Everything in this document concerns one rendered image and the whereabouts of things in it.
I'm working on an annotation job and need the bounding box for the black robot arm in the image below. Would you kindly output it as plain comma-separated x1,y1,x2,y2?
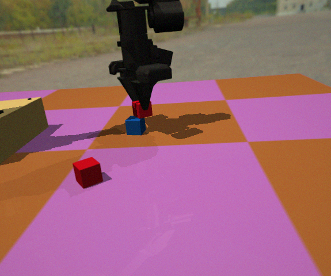
106,0,184,66

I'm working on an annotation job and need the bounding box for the red cube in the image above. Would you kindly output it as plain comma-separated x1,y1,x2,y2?
132,101,153,118
73,157,103,189

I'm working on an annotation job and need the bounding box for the blue cube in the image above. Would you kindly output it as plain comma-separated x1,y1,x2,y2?
125,116,146,135

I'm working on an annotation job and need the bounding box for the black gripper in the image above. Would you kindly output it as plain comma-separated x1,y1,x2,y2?
108,34,172,110

